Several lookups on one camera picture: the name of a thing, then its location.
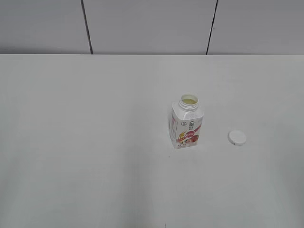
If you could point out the white plastic screw cap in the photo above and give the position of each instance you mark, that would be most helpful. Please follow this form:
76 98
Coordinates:
237 137

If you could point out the white yili changqing yogurt bottle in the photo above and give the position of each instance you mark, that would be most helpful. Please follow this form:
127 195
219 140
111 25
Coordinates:
186 121

